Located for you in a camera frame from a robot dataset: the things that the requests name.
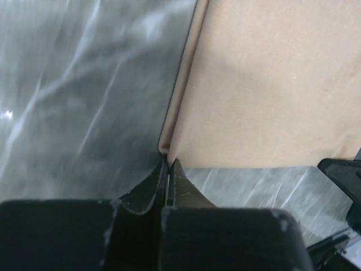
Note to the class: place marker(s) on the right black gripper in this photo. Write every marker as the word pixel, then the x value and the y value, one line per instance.
pixel 341 251

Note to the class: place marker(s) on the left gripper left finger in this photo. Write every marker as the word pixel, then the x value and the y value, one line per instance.
pixel 92 234

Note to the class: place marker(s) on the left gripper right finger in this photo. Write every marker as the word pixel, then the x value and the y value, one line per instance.
pixel 195 235

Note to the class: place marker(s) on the tan t shirt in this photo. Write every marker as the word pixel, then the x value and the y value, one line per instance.
pixel 265 84

